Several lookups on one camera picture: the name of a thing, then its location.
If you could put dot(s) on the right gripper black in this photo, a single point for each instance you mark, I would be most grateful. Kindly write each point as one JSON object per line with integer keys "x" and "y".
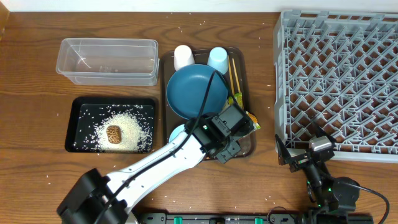
{"x": 298, "y": 161}

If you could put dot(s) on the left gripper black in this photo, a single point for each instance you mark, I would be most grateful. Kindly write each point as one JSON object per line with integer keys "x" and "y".
{"x": 227, "y": 156}

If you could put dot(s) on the light blue bowl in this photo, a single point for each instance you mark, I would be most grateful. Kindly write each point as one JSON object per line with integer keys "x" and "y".
{"x": 176, "y": 131}

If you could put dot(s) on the green snack wrapper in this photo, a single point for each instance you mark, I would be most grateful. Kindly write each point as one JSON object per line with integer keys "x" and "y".
{"x": 239, "y": 99}

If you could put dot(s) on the dark blue plate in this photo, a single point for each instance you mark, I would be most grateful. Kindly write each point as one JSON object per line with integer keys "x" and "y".
{"x": 186, "y": 91}

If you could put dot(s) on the light blue cup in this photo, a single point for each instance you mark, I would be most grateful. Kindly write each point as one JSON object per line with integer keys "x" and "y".
{"x": 218, "y": 59}

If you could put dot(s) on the pile of rice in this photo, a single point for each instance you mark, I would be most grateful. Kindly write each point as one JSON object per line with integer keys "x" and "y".
{"x": 136, "y": 137}

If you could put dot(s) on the brown mushroom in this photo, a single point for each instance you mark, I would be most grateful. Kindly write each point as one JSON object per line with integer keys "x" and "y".
{"x": 114, "y": 134}

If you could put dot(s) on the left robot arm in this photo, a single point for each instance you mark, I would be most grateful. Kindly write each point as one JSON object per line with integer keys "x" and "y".
{"x": 110, "y": 199}

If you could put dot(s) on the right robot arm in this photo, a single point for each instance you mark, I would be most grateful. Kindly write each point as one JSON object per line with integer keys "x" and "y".
{"x": 335, "y": 197}

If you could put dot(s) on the grey dishwasher rack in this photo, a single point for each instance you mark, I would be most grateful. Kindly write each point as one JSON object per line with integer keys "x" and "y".
{"x": 338, "y": 71}

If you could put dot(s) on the brown serving tray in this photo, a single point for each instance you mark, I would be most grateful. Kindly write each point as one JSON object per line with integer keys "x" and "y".
{"x": 170, "y": 120}

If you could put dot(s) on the wooden chopstick left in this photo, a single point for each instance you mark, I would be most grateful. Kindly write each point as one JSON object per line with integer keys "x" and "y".
{"x": 230, "y": 75}

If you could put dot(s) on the wooden chopstick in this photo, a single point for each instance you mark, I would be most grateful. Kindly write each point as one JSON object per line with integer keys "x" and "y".
{"x": 236, "y": 76}
{"x": 230, "y": 75}

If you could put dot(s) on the wooden chopstick right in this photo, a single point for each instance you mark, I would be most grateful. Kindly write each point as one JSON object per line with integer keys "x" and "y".
{"x": 236, "y": 76}

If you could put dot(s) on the white cup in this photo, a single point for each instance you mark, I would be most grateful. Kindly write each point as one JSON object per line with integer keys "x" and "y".
{"x": 183, "y": 56}

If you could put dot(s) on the black tray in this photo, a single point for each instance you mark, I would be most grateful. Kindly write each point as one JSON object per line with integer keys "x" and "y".
{"x": 88, "y": 112}

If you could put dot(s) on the clear plastic bin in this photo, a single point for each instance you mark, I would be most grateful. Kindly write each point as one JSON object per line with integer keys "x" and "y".
{"x": 105, "y": 61}

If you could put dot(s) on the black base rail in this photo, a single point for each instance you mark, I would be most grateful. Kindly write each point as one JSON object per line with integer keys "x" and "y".
{"x": 274, "y": 218}

